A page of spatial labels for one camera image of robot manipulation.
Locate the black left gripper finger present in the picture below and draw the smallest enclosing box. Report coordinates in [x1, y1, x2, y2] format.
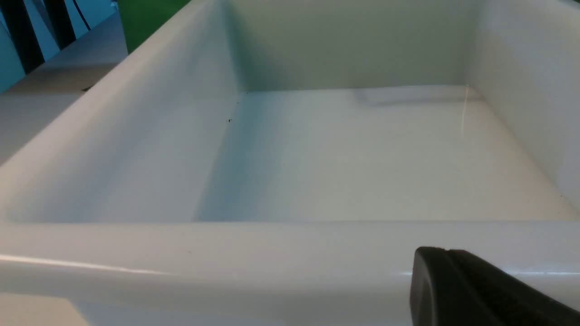
[410, 246, 580, 326]

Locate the large white plastic bin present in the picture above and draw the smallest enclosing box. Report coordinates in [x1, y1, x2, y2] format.
[1, 0, 579, 326]

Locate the green backdrop cloth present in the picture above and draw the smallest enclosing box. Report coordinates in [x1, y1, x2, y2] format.
[117, 0, 189, 53]

